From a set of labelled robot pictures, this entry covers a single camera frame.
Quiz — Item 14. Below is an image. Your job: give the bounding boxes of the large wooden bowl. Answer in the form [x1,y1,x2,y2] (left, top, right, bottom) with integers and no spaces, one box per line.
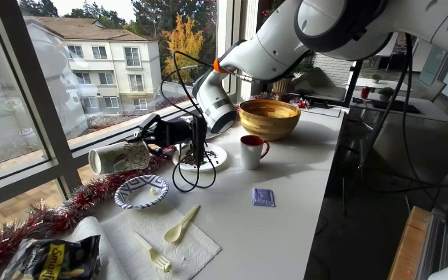
[238,98,304,142]

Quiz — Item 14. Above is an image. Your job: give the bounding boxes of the white round plate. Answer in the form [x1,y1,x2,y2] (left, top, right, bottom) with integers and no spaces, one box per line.
[171,142,230,173]

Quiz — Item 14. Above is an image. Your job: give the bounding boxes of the white mug red inside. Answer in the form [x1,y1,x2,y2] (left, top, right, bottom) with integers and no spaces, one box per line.
[240,134,271,171]

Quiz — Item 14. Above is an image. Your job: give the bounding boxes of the small green potted plant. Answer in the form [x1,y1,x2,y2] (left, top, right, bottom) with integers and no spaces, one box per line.
[378,86,397,103]

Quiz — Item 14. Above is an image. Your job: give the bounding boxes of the tan tree pot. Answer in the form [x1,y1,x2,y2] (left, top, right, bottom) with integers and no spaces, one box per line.
[271,76,294,98]

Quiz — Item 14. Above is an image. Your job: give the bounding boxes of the blue patterned paper bowl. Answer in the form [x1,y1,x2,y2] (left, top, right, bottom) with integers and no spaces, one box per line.
[112,173,170,212]

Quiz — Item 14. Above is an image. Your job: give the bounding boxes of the dark food crumbs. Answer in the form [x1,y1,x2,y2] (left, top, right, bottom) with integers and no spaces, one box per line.
[181,148,196,168]

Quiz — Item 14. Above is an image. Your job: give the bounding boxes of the pale plastic spoon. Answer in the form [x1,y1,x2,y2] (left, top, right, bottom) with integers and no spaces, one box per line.
[164,204,202,246]

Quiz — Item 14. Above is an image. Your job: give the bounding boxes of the white paper napkin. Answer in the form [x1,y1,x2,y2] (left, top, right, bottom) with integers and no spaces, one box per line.
[100,205,223,280]

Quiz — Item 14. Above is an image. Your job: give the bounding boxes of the small blue packet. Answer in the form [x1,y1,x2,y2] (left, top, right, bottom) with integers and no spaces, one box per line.
[252,187,277,208]

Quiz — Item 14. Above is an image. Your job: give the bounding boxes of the white background table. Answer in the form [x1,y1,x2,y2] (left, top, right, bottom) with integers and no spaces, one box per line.
[350,95,448,124]

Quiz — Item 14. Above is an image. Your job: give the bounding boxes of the black yellow chip bag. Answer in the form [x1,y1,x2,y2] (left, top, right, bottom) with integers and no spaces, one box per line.
[0,233,103,280]

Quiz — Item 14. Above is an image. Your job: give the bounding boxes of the black slanted pole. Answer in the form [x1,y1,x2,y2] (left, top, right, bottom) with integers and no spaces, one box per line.
[344,58,367,106]

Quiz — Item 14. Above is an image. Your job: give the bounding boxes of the red tinsel garland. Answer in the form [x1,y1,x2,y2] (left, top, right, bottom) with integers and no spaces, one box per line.
[0,145,182,271]

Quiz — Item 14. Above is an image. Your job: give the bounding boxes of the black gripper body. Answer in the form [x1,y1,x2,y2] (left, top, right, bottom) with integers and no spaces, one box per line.
[145,114,195,149]

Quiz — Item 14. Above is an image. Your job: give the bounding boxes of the pale plastic fork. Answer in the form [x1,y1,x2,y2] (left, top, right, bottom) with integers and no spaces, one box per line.
[134,230,174,274]

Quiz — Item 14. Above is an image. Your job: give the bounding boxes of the grey chair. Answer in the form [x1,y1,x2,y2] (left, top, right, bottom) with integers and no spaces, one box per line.
[358,121,448,188]

